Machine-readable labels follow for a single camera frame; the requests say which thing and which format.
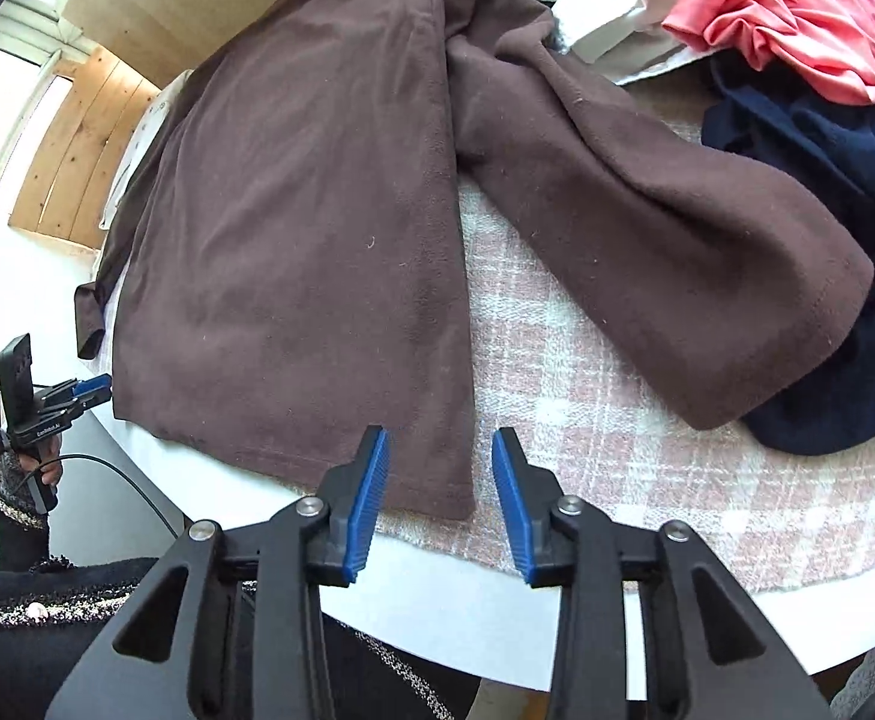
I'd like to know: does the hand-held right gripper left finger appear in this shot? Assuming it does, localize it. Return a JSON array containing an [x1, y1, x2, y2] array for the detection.
[[43, 424, 392, 720]]

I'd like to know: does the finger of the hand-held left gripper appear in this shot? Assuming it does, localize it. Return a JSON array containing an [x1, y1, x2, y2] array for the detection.
[[40, 373, 113, 415]]

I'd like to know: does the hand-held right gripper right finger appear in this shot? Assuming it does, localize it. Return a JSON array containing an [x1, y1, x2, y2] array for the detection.
[[492, 426, 836, 720]]

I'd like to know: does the brown fleece garment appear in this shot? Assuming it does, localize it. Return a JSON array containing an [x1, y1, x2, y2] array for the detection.
[[73, 0, 875, 522]]

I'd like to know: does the person's left forearm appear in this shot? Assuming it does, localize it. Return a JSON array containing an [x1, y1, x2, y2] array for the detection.
[[0, 457, 52, 572]]

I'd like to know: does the person's left hand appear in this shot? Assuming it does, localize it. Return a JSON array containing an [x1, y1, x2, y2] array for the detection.
[[16, 444, 65, 490]]

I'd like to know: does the pine wood panel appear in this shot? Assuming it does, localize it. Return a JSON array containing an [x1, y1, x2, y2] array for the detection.
[[8, 45, 161, 248]]

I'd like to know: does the person's black tweed jacket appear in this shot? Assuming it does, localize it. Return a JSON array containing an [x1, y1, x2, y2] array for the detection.
[[0, 555, 484, 720]]

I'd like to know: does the folded beige cardigan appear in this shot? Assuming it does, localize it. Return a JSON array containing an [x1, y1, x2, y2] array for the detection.
[[98, 67, 199, 230]]

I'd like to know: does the light wood laminate board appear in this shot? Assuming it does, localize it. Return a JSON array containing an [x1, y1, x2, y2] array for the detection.
[[62, 0, 352, 91]]

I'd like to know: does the dark navy garment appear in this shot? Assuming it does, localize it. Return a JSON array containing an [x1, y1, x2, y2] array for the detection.
[[700, 52, 875, 458]]

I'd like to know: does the pink garment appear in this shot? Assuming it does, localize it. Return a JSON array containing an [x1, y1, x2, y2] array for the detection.
[[663, 0, 875, 106]]

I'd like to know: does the black cable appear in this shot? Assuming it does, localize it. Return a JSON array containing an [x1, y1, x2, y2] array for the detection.
[[0, 424, 184, 541]]

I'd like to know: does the white window frame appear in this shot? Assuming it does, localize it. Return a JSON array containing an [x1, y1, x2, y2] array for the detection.
[[0, 0, 82, 215]]

